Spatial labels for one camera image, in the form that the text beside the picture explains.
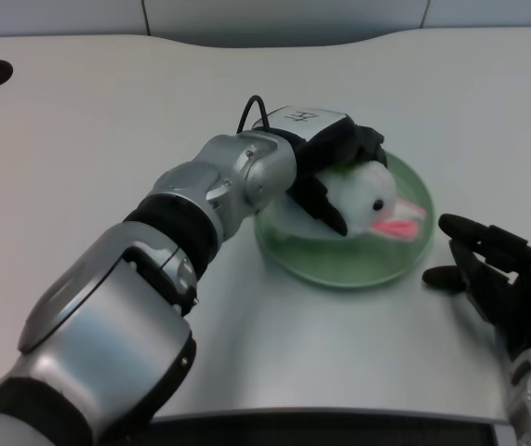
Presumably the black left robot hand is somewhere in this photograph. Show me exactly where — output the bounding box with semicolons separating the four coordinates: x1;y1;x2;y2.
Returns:
251;105;390;237

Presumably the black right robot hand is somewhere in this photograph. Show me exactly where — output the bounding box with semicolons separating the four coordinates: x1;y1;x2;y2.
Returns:
421;213;531;361

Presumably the white rabbit doll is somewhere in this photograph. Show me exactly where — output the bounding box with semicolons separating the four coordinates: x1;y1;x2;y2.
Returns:
318;160;429;243

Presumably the green round plate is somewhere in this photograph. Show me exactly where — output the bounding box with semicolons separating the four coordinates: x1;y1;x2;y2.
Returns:
253;151;435;289

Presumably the black robot torso front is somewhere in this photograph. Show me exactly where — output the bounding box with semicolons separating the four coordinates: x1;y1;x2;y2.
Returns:
148;413;497;446

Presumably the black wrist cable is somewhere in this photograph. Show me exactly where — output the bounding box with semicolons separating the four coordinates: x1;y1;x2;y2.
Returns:
238;95;272;134

